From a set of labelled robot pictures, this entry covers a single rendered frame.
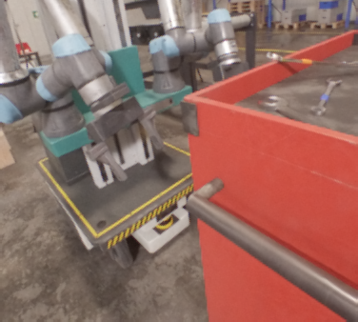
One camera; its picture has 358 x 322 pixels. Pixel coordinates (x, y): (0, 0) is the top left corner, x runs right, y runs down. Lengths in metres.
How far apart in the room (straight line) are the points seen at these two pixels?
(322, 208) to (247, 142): 0.11
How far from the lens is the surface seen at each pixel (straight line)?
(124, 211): 1.13
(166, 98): 1.09
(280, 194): 0.32
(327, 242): 0.33
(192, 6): 1.12
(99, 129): 0.57
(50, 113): 0.92
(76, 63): 0.58
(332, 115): 0.40
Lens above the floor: 1.06
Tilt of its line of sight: 29 degrees down
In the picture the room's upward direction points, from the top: 8 degrees counter-clockwise
